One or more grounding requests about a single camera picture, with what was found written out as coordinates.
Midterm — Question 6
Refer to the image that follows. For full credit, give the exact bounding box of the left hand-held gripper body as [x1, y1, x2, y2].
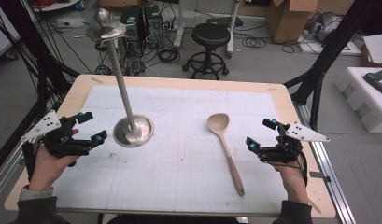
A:
[21, 110, 95, 159]

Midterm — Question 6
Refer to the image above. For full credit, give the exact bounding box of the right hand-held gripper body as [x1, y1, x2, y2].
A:
[257, 121, 331, 165]

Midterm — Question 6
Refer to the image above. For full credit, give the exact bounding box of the wooden spoon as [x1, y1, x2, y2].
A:
[206, 112, 246, 198]

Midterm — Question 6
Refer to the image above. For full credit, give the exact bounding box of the metal utensil stand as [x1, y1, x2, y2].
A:
[85, 7, 155, 148]

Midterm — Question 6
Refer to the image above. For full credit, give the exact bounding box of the person's left hand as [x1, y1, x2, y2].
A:
[29, 128, 80, 191]

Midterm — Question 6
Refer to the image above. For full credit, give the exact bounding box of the person's right hand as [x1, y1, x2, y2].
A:
[272, 134, 309, 204]

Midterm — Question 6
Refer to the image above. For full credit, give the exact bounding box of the grey wristwatch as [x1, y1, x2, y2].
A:
[19, 185, 55, 202]

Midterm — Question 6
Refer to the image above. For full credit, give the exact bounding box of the white grid mat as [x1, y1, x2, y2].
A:
[52, 84, 290, 215]

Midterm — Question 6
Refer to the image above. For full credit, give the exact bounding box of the white foam block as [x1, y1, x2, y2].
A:
[333, 66, 382, 134]

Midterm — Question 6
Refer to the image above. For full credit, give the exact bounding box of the white stand leg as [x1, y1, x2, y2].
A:
[226, 0, 241, 59]
[173, 0, 186, 49]

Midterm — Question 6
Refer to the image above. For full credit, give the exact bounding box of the cardboard box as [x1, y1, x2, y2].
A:
[265, 0, 319, 45]

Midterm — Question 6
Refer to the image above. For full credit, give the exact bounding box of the black round stool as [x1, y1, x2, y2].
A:
[182, 22, 230, 81]

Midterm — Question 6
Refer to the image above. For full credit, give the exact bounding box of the black computer tower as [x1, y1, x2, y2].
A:
[119, 4, 144, 43]
[143, 3, 164, 49]

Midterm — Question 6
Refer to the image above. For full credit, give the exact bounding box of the black flat device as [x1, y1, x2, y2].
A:
[206, 16, 245, 29]

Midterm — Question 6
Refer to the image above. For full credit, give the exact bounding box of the grey round device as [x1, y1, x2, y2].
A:
[305, 11, 345, 43]

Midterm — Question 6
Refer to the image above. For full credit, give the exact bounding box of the black curved part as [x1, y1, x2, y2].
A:
[362, 68, 382, 98]

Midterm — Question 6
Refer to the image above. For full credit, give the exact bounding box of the white foam sheet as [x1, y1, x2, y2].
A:
[362, 33, 382, 65]

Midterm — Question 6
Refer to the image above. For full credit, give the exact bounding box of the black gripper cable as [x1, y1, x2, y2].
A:
[295, 145, 309, 188]

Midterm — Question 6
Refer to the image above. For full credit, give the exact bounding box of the aluminium frame rail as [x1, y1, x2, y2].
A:
[291, 101, 357, 224]

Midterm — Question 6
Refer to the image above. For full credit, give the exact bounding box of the coiled black cable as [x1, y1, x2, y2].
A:
[241, 36, 268, 49]
[156, 48, 181, 64]

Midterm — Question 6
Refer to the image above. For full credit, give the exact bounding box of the black metal frame strut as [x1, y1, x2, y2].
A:
[284, 0, 381, 133]
[0, 0, 81, 175]

